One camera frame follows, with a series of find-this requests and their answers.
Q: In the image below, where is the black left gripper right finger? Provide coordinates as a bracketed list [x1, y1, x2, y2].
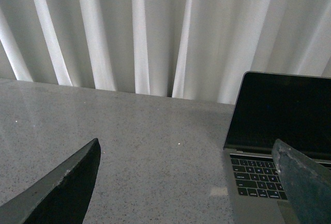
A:
[272, 139, 330, 223]

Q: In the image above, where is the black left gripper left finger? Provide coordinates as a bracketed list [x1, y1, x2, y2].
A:
[1, 138, 101, 223]

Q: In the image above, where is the grey laptop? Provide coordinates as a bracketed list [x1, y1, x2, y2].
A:
[223, 71, 330, 223]

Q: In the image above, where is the white pleated curtain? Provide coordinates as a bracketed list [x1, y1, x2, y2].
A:
[1, 0, 330, 103]

